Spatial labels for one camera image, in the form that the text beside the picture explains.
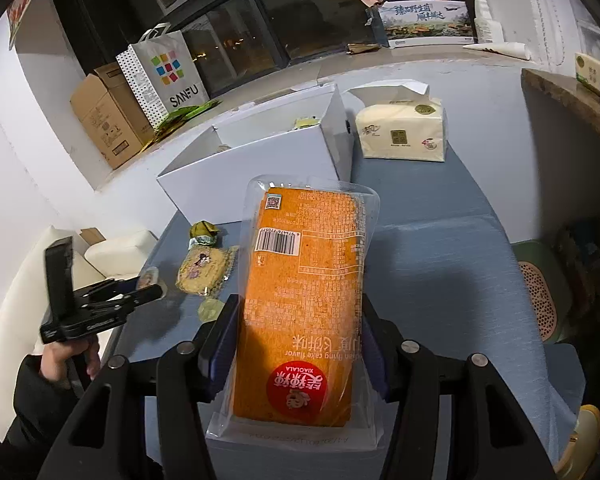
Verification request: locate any cream tissue pack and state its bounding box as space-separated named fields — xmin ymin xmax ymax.
xmin=347 ymin=80 xmax=449 ymax=164

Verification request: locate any green white tissue pack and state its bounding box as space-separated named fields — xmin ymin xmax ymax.
xmin=575 ymin=52 xmax=600 ymax=96

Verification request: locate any olive green wrapped candy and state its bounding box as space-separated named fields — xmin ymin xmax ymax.
xmin=189 ymin=222 xmax=222 ymax=249

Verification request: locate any printed landscape gift box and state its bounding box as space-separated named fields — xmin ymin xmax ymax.
xmin=370 ymin=0 xmax=477 ymax=50

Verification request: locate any person's left forearm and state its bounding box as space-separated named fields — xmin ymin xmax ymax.
xmin=0 ymin=354 xmax=85 ymax=480

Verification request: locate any small clear jelly cup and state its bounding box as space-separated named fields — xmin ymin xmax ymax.
xmin=200 ymin=297 xmax=226 ymax=322

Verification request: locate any yellow rounded object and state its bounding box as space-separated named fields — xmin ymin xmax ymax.
xmin=555 ymin=404 xmax=600 ymax=474

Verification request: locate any green chair seat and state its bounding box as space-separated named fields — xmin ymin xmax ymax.
xmin=510 ymin=240 xmax=577 ymax=346

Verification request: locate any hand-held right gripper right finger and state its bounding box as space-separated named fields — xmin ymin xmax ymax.
xmin=362 ymin=294 xmax=558 ymax=480

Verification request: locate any person's left hand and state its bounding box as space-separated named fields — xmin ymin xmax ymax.
xmin=39 ymin=335 xmax=101 ymax=393

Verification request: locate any orange cake packet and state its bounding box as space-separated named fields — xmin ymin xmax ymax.
xmin=205 ymin=175 xmax=382 ymax=449

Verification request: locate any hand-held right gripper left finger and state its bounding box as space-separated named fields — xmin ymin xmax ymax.
xmin=37 ymin=294 xmax=243 ymax=480

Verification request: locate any grey-blue table cover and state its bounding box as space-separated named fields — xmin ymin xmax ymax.
xmin=115 ymin=135 xmax=587 ymax=480

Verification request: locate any wall poster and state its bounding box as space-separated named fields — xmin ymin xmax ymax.
xmin=7 ymin=0 xmax=61 ymax=51

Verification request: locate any white plastic bottle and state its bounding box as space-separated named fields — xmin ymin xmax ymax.
xmin=472 ymin=0 xmax=504 ymax=44

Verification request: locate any perforated tan cushion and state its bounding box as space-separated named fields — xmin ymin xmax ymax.
xmin=517 ymin=260 xmax=559 ymax=344

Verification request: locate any small round snack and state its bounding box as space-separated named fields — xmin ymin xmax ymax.
xmin=139 ymin=267 xmax=169 ymax=295

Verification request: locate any white cardboard box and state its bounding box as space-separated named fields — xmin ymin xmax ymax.
xmin=156 ymin=81 xmax=356 ymax=224

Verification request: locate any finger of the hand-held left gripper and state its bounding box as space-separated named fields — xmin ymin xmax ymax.
xmin=87 ymin=284 xmax=164 ymax=322
xmin=75 ymin=277 xmax=142 ymax=304

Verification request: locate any brown cardboard box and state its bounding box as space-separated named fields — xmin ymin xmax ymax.
xmin=70 ymin=62 xmax=156 ymax=170

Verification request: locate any pile of green sachets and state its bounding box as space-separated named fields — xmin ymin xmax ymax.
xmin=140 ymin=100 xmax=223 ymax=154

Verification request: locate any dark window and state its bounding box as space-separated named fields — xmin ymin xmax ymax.
xmin=47 ymin=0 xmax=473 ymax=97

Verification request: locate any wooden shelf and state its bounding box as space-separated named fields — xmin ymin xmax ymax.
xmin=521 ymin=67 xmax=600 ymax=148

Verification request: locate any white tube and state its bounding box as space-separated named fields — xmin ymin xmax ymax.
xmin=462 ymin=41 xmax=531 ymax=60

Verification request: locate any white paper shopping bag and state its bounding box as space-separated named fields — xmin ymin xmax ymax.
xmin=116 ymin=22 xmax=211 ymax=131

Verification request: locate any clear beige biscuit packet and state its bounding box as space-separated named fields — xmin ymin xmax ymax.
xmin=177 ymin=246 xmax=239 ymax=296

